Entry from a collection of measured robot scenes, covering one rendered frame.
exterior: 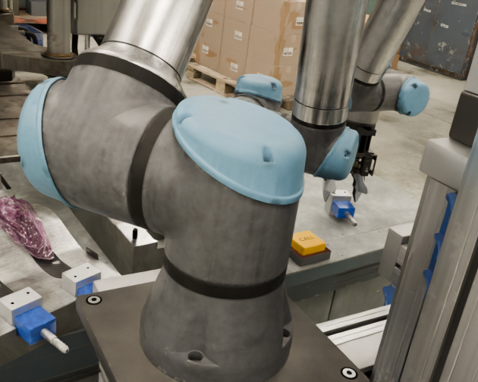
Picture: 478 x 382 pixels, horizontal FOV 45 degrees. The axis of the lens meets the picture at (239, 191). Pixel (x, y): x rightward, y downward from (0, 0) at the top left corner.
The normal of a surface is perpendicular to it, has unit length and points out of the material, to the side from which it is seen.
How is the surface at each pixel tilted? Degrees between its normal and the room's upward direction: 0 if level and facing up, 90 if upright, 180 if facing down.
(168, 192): 80
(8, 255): 29
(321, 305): 90
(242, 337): 73
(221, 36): 91
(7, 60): 90
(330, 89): 97
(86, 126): 51
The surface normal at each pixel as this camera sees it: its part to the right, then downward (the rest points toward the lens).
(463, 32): -0.82, 0.14
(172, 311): -0.59, -0.05
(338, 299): 0.55, 0.40
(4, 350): 0.77, 0.35
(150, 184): -0.36, 0.18
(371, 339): 0.12, -0.90
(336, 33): 0.02, 0.53
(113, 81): 0.04, -0.22
